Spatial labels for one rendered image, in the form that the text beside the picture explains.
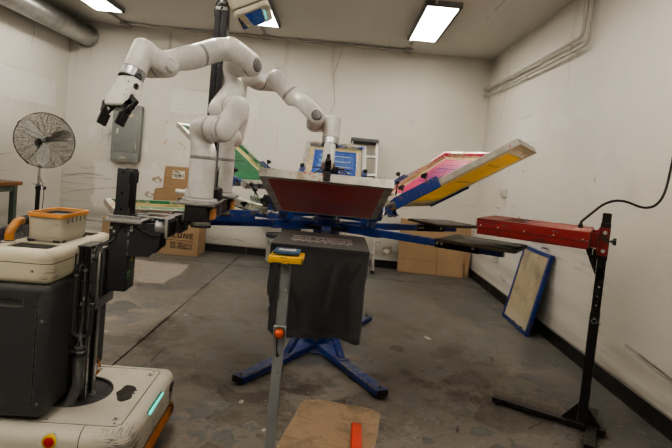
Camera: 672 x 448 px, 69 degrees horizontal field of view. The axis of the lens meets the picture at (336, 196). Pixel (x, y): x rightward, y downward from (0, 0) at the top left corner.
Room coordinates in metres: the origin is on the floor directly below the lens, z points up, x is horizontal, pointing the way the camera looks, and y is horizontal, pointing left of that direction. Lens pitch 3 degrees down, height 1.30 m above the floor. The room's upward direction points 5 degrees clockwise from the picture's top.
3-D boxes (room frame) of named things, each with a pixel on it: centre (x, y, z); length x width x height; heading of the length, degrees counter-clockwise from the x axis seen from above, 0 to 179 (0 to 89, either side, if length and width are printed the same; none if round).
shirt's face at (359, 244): (2.40, 0.05, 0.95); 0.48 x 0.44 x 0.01; 0
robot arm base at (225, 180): (2.24, 0.54, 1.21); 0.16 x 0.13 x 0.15; 93
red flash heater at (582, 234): (2.81, -1.18, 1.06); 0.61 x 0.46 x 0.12; 60
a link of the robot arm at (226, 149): (2.25, 0.52, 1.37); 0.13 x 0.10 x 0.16; 171
